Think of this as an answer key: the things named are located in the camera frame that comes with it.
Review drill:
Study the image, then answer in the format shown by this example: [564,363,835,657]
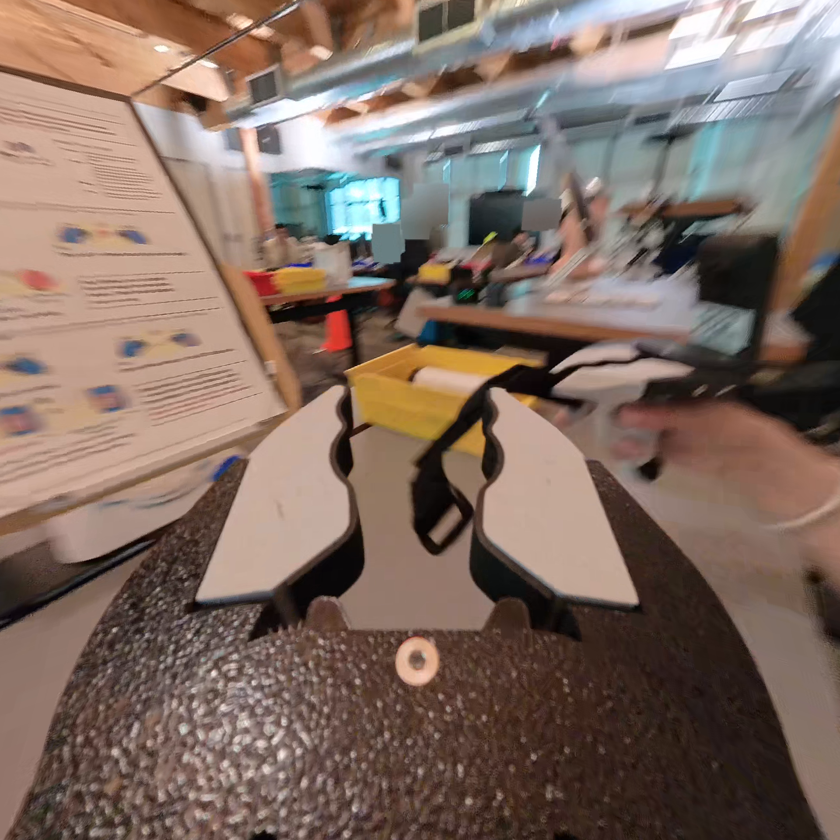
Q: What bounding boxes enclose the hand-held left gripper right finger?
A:
[470,388,641,637]

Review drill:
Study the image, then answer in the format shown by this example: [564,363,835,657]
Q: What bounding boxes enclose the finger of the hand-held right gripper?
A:
[558,360,699,403]
[549,342,647,372]

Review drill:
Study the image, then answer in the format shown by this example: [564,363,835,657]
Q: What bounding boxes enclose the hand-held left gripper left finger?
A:
[195,385,364,624]

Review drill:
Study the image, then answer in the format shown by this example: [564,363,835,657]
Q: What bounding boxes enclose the black strap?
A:
[410,361,568,555]

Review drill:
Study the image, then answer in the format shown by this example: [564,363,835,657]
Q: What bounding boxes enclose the white cylinder with black cap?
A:
[411,365,502,399]

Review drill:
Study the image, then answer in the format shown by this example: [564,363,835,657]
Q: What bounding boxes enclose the yellow plastic bin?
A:
[272,267,329,296]
[346,344,550,458]

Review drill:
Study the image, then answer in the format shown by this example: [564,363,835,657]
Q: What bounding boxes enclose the person's right forearm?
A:
[798,519,840,598]

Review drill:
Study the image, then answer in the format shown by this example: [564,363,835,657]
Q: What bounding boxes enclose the person's right hand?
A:
[611,398,840,529]

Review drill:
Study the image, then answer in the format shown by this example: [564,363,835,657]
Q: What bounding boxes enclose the grey desk with wooden edge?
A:
[420,273,808,366]

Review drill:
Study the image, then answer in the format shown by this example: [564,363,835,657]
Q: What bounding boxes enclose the white stand base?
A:
[46,453,253,565]

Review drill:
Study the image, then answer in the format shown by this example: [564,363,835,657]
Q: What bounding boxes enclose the orange traffic cone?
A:
[319,309,357,355]

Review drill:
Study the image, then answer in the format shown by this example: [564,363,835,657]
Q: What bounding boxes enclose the instruction sheet board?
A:
[0,66,305,532]

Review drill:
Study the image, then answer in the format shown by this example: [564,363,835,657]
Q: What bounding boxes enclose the pearl bracelet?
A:
[762,483,840,534]

